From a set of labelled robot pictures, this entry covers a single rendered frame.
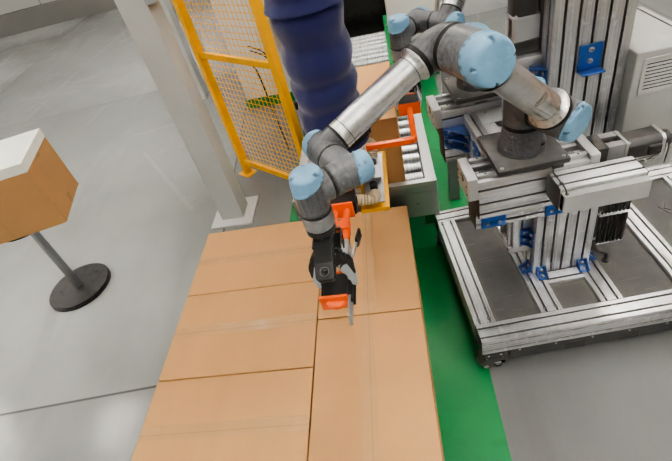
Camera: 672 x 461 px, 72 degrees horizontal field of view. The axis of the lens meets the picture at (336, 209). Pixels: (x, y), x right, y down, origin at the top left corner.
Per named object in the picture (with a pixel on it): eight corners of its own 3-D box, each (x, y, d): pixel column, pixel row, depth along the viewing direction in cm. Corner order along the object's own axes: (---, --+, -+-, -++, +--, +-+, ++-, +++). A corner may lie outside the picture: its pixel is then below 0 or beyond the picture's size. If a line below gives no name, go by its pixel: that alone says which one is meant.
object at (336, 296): (324, 285, 126) (320, 273, 123) (351, 282, 125) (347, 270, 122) (322, 310, 120) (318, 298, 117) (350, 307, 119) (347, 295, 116)
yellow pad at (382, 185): (361, 157, 186) (358, 147, 183) (385, 154, 185) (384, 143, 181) (361, 214, 161) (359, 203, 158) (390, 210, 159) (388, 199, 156)
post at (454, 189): (448, 193, 300) (437, 43, 238) (459, 192, 299) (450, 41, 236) (450, 200, 295) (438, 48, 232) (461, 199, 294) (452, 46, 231)
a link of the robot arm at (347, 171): (349, 136, 109) (309, 155, 107) (375, 155, 101) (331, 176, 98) (356, 163, 114) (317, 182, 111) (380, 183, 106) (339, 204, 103)
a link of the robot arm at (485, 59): (560, 96, 139) (450, 11, 106) (604, 113, 128) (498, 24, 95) (537, 132, 143) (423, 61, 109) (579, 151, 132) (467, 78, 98)
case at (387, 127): (332, 136, 278) (316, 74, 253) (398, 125, 271) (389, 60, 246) (327, 200, 232) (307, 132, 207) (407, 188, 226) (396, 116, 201)
